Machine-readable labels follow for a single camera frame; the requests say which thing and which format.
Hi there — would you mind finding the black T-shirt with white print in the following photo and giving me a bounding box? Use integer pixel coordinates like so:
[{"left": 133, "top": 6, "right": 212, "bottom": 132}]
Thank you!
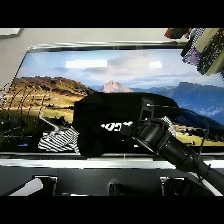
[{"left": 72, "top": 91, "right": 184, "bottom": 158}]

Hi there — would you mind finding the heap of clothes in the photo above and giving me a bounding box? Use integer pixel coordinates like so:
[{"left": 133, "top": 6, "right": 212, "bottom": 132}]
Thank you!
[{"left": 164, "top": 28, "right": 224, "bottom": 78}]

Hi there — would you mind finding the black white striped garment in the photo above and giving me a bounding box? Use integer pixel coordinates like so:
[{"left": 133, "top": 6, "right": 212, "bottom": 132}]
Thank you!
[{"left": 37, "top": 115, "right": 178, "bottom": 155}]

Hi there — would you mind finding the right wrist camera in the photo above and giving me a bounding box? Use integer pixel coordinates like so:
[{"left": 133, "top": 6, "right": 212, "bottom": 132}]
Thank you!
[{"left": 139, "top": 96, "right": 157, "bottom": 122}]

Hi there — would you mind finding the silver frame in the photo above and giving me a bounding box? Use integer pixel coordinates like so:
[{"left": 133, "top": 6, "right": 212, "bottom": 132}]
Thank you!
[{"left": 0, "top": 151, "right": 224, "bottom": 197}]

